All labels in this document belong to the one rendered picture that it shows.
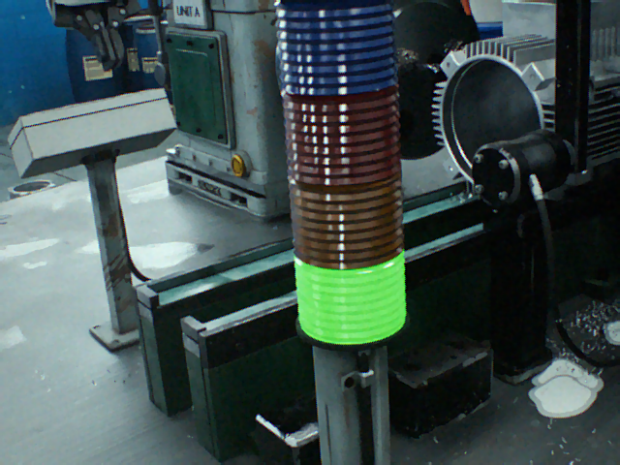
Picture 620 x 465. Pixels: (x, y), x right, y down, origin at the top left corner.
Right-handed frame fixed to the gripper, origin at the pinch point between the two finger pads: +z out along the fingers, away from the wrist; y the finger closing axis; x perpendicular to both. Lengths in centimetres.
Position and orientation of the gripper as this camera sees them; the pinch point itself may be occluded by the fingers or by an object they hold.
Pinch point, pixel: (108, 50)
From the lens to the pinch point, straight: 100.6
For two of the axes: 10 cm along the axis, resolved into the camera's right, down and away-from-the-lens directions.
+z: 3.3, 9.4, -0.5
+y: 8.1, -2.6, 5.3
